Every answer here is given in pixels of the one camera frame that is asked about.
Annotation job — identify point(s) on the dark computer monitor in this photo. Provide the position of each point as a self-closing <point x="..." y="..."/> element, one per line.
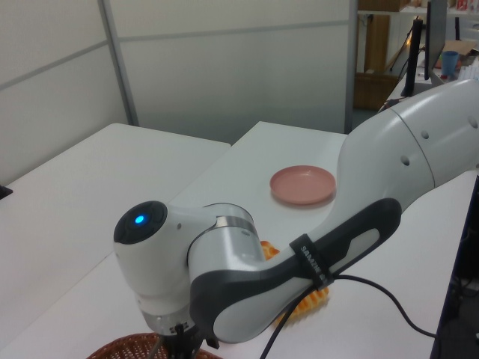
<point x="436" y="33"/>

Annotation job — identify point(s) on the blue cup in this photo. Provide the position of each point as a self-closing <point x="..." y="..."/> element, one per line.
<point x="450" y="63"/>

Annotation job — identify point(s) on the black upright stand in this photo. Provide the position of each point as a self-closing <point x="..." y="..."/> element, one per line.
<point x="413" y="56"/>

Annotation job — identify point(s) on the pink plate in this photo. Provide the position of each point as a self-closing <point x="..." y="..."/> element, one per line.
<point x="299" y="183"/>

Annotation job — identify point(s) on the grey partition post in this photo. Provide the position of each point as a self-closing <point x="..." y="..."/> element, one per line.
<point x="118" y="63"/>
<point x="351" y="63"/>

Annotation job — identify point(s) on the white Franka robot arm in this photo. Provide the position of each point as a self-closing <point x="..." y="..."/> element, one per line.
<point x="374" y="149"/>

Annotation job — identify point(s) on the brown woven basket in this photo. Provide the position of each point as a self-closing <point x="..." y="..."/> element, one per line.
<point x="127" y="348"/>

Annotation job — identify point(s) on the striped bread roll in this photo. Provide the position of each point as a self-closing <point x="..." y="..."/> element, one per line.
<point x="310" y="304"/>

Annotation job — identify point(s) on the dark blue desk panel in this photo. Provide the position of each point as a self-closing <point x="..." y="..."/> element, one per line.
<point x="447" y="318"/>

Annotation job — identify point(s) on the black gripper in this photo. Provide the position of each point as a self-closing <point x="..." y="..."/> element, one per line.
<point x="183" y="342"/>

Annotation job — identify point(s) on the brown cardboard box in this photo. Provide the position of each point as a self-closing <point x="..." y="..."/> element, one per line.
<point x="381" y="4"/>
<point x="377" y="43"/>
<point x="374" y="91"/>

